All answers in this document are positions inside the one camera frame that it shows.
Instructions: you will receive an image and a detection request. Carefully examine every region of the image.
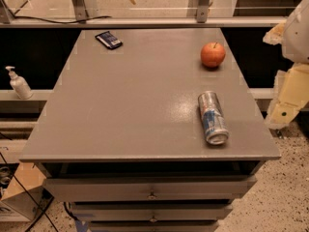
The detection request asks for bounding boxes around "white pump lotion bottle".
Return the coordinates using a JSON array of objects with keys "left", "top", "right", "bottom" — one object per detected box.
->
[{"left": 6, "top": 66, "right": 33, "bottom": 100}]

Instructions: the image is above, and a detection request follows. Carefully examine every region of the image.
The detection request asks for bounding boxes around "cardboard box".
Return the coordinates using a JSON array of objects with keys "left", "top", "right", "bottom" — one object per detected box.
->
[{"left": 0, "top": 163, "right": 45, "bottom": 222}]

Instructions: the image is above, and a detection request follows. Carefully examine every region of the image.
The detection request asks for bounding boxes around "red apple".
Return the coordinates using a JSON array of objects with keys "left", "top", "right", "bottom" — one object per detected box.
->
[{"left": 200, "top": 42, "right": 226, "bottom": 68}]

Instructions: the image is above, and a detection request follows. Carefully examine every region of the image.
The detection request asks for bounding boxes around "grey drawer cabinet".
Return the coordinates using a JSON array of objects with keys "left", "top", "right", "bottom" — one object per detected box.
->
[{"left": 21, "top": 28, "right": 280, "bottom": 232}]

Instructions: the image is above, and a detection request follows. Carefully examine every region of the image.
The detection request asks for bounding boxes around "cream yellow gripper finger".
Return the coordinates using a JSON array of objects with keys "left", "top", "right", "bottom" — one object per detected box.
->
[{"left": 263, "top": 22, "right": 309, "bottom": 130}]

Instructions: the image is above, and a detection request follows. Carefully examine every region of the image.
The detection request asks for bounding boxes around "grey metal bracket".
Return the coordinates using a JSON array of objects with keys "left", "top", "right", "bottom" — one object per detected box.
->
[
  {"left": 196, "top": 0, "right": 210, "bottom": 23},
  {"left": 71, "top": 0, "right": 88, "bottom": 21}
]

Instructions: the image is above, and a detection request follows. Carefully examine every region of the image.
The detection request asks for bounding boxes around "black floor cable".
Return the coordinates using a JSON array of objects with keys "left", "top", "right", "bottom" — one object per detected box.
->
[{"left": 0, "top": 152, "right": 61, "bottom": 232}]

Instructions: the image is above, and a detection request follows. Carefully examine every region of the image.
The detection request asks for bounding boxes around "grey metal bracket right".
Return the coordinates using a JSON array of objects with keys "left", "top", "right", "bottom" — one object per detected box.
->
[{"left": 196, "top": 0, "right": 210, "bottom": 23}]

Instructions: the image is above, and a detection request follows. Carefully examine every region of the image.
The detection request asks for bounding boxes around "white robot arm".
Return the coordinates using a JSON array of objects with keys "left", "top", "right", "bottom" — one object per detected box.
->
[{"left": 263, "top": 0, "right": 309, "bottom": 130}]

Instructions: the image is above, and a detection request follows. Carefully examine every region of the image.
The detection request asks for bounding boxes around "black cable on ledge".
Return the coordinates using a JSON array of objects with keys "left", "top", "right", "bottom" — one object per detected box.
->
[{"left": 0, "top": 0, "right": 112, "bottom": 25}]

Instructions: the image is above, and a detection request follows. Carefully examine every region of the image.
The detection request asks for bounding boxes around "silver blue energy drink can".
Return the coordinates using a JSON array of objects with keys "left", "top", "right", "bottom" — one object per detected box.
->
[{"left": 198, "top": 91, "right": 229, "bottom": 145}]

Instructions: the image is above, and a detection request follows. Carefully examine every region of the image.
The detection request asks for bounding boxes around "grey metal bracket left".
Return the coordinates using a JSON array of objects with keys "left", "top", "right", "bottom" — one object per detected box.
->
[{"left": 71, "top": 0, "right": 88, "bottom": 21}]

